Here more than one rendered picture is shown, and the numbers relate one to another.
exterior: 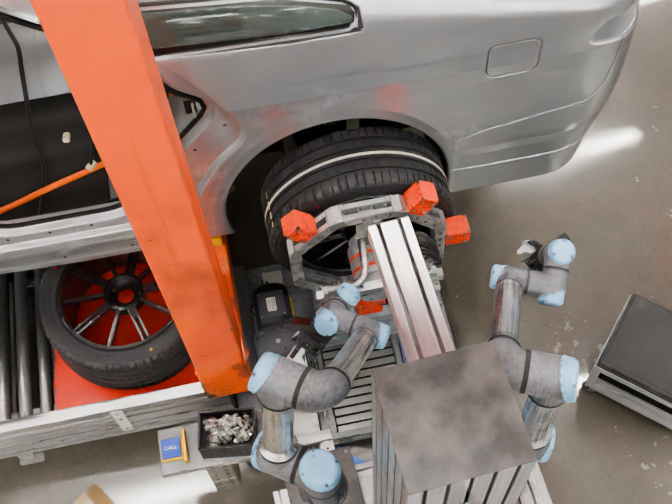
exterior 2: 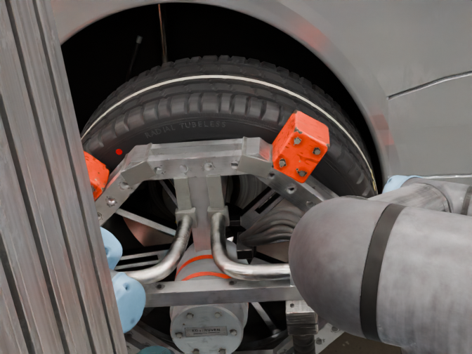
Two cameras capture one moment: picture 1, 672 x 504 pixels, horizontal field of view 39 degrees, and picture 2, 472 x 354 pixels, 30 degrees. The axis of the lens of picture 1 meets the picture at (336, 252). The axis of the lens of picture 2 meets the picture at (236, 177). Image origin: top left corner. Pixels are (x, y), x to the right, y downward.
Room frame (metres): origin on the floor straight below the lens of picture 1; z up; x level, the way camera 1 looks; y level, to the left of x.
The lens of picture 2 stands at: (0.29, -0.48, 1.87)
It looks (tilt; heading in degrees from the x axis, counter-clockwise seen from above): 31 degrees down; 13
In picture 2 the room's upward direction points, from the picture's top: 7 degrees counter-clockwise
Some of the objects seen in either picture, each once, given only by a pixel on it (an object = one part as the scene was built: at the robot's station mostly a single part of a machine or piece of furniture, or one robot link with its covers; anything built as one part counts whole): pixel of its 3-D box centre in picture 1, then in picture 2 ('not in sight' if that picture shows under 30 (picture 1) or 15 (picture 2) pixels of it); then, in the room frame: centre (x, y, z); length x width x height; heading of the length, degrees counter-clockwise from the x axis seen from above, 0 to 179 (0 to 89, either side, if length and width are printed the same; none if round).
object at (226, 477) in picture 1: (220, 461); not in sight; (1.08, 0.50, 0.21); 0.10 x 0.10 x 0.42; 7
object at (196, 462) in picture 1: (219, 442); not in sight; (1.08, 0.47, 0.44); 0.43 x 0.17 x 0.03; 97
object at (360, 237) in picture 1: (344, 259); (138, 234); (1.46, -0.03, 1.03); 0.19 x 0.18 x 0.11; 7
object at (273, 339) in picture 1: (276, 325); not in sight; (1.61, 0.26, 0.26); 0.42 x 0.18 x 0.35; 7
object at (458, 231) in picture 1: (455, 230); not in sight; (1.64, -0.42, 0.85); 0.09 x 0.08 x 0.07; 97
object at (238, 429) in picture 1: (228, 432); not in sight; (1.09, 0.43, 0.51); 0.20 x 0.14 x 0.13; 90
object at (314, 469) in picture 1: (318, 472); not in sight; (0.79, 0.10, 0.98); 0.13 x 0.12 x 0.14; 63
